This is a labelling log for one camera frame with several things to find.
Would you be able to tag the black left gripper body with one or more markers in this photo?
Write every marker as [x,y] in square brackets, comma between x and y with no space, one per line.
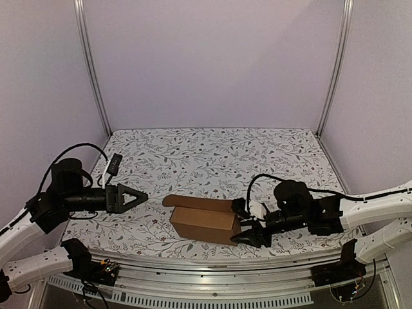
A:
[111,199]

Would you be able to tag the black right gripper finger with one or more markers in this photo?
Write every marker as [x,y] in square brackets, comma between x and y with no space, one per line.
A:
[251,222]
[247,237]

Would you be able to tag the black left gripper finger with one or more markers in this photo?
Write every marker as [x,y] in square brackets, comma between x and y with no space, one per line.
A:
[131,194]
[124,206]

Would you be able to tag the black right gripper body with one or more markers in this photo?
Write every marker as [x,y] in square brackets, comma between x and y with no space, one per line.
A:
[258,226]

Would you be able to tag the brown cardboard box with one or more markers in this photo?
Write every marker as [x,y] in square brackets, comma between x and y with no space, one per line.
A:
[203,219]

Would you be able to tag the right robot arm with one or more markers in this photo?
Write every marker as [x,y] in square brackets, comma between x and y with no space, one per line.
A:
[332,214]

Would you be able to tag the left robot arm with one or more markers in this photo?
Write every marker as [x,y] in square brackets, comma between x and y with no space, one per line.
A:
[44,213]

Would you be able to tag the floral patterned table mat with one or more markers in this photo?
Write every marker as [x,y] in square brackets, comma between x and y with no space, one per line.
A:
[207,163]

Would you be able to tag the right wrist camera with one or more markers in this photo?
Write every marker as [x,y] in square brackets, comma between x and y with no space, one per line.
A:
[249,210]

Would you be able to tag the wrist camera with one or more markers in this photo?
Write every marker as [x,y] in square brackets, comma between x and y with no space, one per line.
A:
[110,170]
[249,210]

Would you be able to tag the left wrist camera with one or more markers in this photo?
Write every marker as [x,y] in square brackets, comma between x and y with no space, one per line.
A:
[110,170]

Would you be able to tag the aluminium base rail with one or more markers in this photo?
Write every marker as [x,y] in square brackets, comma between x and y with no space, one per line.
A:
[271,282]

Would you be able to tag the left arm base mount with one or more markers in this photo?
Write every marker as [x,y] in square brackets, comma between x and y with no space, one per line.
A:
[103,272]

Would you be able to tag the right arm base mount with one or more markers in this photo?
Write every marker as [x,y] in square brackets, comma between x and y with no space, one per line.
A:
[347,268]

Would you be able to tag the left aluminium frame post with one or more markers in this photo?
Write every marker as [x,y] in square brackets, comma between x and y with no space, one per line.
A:
[80,15]

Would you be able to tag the aluminium frame post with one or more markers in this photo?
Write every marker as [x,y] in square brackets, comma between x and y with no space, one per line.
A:
[337,67]
[80,15]

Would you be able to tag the right aluminium frame post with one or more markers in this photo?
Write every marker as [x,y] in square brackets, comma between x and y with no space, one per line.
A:
[337,67]

